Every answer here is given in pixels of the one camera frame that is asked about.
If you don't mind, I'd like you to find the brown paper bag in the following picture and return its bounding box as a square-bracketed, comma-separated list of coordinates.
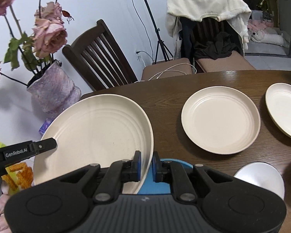
[266, 0, 280, 27]

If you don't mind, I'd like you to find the black power cable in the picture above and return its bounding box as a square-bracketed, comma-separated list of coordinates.
[124, 0, 154, 62]

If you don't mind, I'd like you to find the brown seat cushion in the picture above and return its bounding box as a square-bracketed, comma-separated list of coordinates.
[141, 58, 194, 81]
[196, 52, 256, 73]

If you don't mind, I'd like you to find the person's left hand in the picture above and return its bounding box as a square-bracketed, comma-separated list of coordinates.
[0, 194, 11, 232]

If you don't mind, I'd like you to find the cream white garment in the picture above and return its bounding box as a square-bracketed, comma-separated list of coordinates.
[165, 0, 252, 54]

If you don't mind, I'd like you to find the blue ribbed bowl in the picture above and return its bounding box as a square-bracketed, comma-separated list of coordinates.
[137, 158, 194, 196]

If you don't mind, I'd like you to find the cream plastic plate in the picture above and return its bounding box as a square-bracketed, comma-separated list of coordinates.
[33, 94, 154, 195]
[181, 86, 261, 155]
[265, 83, 291, 141]

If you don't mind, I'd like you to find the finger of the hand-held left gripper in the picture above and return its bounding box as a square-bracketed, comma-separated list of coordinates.
[30, 137, 57, 155]

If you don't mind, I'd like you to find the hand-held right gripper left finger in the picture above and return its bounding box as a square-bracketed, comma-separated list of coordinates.
[60, 151, 142, 203]

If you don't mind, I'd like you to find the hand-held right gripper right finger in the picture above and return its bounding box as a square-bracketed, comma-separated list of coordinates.
[152, 152, 233, 203]

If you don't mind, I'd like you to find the white cable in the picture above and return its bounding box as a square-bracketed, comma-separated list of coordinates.
[133, 63, 197, 82]

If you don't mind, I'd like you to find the dried pink rose bouquet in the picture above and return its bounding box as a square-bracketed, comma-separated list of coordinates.
[0, 0, 78, 85]

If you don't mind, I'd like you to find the dark wooden chair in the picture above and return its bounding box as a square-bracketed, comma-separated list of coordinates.
[62, 19, 139, 95]
[179, 17, 233, 54]

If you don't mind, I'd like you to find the dark crumpled cloth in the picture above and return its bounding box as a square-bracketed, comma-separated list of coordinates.
[193, 32, 238, 60]

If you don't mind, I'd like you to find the pink cloth pile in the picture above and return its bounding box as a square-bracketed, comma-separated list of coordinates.
[247, 19, 282, 33]

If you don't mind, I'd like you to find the yellow-green snack box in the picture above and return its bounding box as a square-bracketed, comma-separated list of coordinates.
[0, 136, 35, 196]

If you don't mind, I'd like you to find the white bowl black rim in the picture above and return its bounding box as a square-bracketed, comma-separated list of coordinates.
[233, 162, 285, 201]

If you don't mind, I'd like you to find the black studio light stand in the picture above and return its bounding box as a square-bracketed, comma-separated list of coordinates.
[134, 0, 174, 65]

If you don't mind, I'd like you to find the purple tissue pack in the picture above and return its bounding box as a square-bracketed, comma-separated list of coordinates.
[39, 118, 52, 135]

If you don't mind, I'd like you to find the white plush toy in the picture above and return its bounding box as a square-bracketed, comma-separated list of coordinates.
[251, 29, 285, 45]

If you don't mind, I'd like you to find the dark blue garment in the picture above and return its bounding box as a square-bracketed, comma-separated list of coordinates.
[181, 17, 195, 59]

